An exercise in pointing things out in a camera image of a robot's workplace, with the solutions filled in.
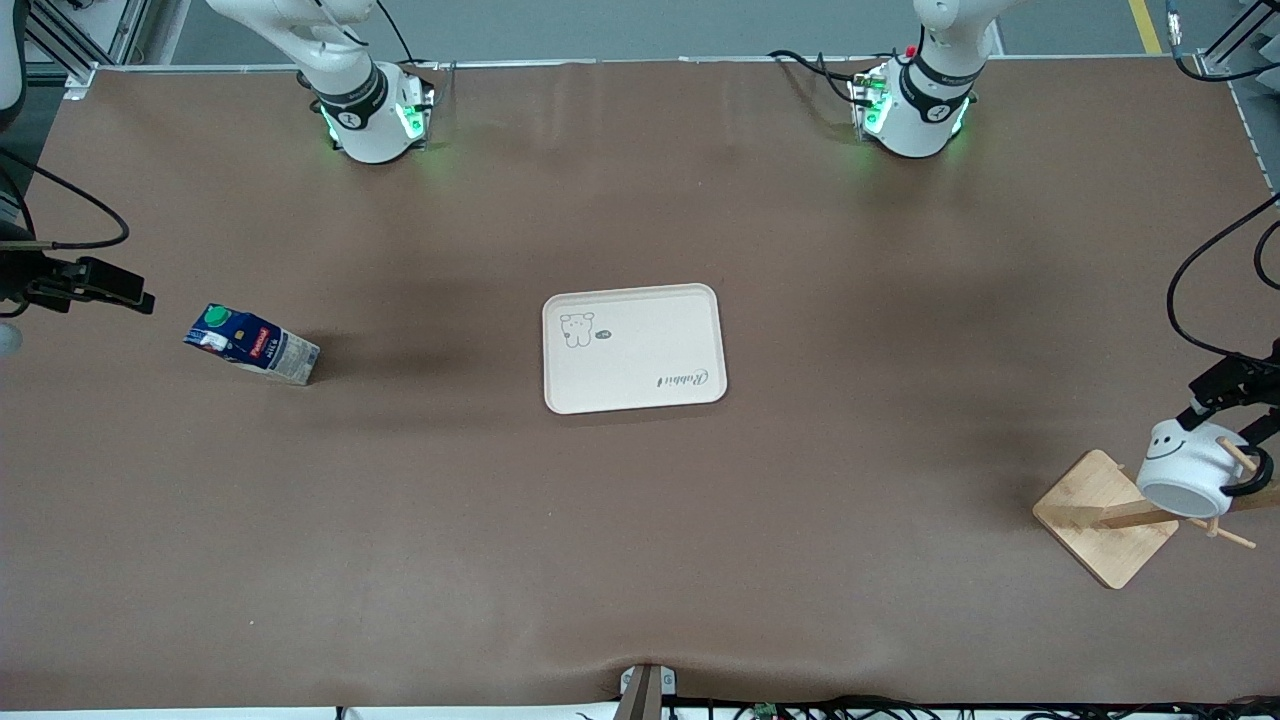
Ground white smiley cup black handle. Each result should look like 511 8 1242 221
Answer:
1135 419 1277 520

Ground blue milk carton green cap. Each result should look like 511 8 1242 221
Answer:
183 303 321 387

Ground wooden cup rack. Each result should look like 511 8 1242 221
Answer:
1032 437 1280 591

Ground beige plastic tray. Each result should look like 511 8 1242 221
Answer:
542 283 729 416

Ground brown table cover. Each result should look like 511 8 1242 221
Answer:
0 58 1280 712

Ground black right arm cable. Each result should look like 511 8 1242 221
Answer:
0 148 132 252

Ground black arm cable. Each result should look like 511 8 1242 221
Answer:
0 148 132 252
1164 0 1280 364

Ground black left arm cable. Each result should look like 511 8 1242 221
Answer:
1164 0 1280 364

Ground black base power cable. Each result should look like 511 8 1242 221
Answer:
768 49 881 109
374 0 443 73

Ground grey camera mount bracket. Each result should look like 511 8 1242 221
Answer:
618 663 678 720

